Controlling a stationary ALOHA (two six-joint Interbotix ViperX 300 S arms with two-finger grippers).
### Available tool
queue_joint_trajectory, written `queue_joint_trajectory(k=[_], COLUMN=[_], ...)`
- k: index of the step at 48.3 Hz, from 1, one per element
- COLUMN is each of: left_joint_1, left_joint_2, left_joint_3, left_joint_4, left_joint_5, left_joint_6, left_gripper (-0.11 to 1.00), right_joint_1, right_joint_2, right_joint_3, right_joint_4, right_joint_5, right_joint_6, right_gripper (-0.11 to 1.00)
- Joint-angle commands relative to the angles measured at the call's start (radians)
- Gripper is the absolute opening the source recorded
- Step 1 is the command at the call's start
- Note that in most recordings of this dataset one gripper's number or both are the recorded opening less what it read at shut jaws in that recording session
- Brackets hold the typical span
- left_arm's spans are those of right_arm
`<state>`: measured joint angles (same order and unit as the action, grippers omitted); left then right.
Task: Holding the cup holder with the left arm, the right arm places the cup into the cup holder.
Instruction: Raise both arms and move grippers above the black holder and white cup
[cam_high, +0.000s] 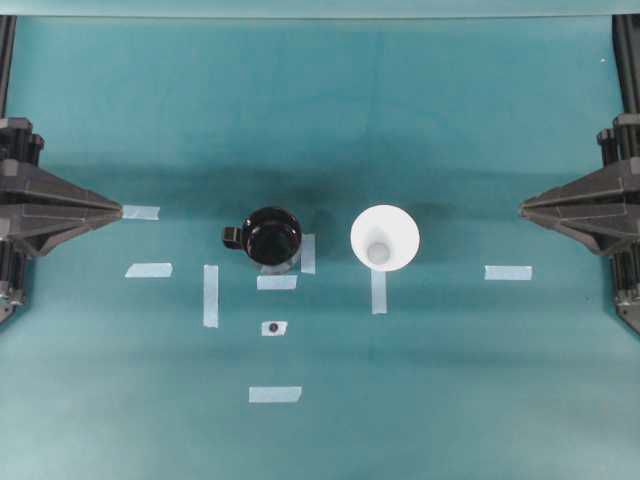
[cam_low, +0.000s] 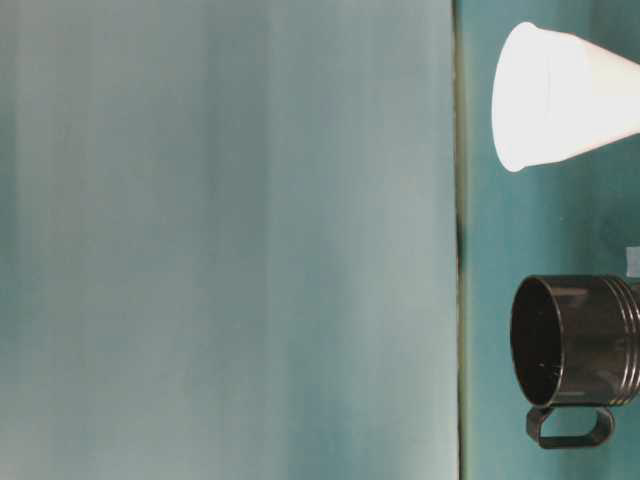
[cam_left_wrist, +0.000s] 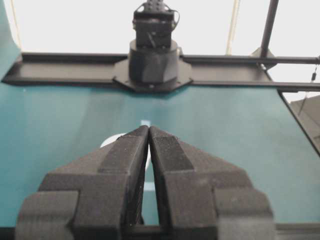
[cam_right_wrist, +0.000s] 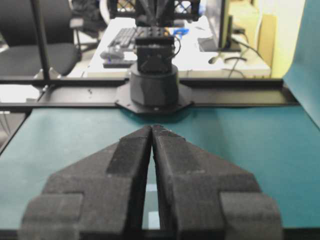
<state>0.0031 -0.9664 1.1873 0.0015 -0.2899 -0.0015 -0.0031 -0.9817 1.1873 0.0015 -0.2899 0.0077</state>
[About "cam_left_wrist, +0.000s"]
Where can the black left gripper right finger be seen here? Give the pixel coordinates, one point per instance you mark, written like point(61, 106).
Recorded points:
point(204, 197)

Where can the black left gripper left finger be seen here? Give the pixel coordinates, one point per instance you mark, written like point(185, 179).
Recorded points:
point(91, 197)

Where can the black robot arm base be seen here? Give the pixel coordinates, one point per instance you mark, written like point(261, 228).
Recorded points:
point(154, 63)

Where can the white tape piece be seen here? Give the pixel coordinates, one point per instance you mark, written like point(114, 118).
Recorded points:
point(144, 122)

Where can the black aluminium frame rail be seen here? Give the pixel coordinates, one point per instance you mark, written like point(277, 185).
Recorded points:
point(111, 71)

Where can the black vertical frame post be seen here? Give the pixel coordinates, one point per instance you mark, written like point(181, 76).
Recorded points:
point(263, 51)

